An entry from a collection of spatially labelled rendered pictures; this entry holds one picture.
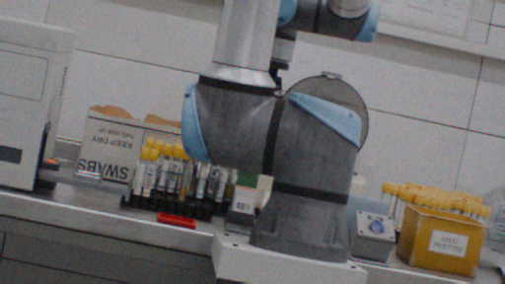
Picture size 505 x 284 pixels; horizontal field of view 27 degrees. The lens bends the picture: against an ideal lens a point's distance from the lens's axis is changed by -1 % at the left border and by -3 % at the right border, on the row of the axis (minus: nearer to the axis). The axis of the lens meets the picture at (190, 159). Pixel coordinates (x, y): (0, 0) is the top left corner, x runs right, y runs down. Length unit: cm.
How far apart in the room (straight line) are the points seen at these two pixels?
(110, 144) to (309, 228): 74
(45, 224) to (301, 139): 56
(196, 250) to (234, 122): 38
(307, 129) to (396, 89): 104
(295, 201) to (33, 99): 57
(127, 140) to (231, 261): 74
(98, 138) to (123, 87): 36
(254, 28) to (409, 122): 108
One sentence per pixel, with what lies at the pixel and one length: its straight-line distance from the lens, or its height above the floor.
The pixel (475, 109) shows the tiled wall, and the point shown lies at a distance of 263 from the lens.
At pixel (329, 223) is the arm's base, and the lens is 156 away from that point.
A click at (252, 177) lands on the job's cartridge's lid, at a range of 200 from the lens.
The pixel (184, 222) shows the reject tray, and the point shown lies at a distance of 193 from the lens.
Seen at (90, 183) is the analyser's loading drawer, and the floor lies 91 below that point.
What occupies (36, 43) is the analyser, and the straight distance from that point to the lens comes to 190.
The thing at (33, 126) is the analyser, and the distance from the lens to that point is 190.
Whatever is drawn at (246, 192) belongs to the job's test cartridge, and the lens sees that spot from 196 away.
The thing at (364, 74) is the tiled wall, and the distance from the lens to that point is 257.
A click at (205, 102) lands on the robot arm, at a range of 157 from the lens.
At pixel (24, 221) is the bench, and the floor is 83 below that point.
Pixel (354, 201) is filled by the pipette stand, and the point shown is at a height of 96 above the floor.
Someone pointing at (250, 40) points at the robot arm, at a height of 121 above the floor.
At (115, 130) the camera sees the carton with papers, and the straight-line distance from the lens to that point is 219.
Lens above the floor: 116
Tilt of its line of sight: 5 degrees down
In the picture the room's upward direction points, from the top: 11 degrees clockwise
